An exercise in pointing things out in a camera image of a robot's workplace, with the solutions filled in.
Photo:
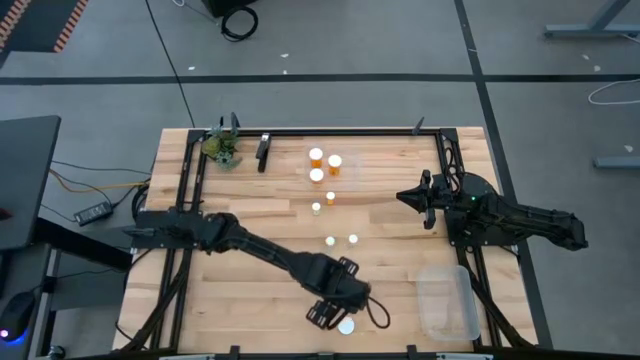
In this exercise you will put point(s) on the black rectangular clamp block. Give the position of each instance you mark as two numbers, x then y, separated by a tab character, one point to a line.
263	150

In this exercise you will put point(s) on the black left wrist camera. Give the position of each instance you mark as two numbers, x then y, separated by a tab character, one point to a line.
359	296

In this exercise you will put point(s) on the small orange pill bottle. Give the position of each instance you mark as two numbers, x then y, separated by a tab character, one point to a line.
330	196

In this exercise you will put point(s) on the black metal rig frame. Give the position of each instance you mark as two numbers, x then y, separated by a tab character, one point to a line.
300	133

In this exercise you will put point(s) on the black computer mouse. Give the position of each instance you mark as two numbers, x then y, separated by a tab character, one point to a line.
15	315

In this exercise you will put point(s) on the clear plastic bin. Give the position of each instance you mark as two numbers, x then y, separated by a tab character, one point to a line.
350	180
447	300

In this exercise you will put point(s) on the black desk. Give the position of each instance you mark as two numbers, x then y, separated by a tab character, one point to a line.
25	180

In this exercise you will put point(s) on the black orange striped mat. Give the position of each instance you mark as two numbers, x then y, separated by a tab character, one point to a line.
35	25

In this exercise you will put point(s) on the green artificial succulent plant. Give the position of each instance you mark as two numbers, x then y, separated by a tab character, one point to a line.
220	147

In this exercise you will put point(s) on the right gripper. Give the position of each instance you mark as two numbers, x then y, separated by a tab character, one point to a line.
442	195

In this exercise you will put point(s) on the medium orange pill bottle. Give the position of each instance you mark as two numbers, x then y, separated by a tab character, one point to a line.
315	154
334	161

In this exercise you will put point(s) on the large orange pill bottle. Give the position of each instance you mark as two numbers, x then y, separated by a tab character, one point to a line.
316	175

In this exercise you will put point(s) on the black power adapter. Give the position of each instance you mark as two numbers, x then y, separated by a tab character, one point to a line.
93	213

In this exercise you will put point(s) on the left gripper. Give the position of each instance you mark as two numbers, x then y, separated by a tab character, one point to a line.
325	277

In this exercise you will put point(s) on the grey table leg frame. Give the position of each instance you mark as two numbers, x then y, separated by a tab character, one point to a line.
595	30

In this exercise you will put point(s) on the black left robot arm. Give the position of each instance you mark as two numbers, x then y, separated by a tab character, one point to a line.
260	250

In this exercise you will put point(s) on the grey floor foot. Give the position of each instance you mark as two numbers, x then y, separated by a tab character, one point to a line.
617	162

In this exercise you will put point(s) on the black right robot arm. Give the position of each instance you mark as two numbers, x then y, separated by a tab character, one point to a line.
525	220

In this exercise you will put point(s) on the black box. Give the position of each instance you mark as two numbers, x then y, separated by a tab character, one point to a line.
225	6

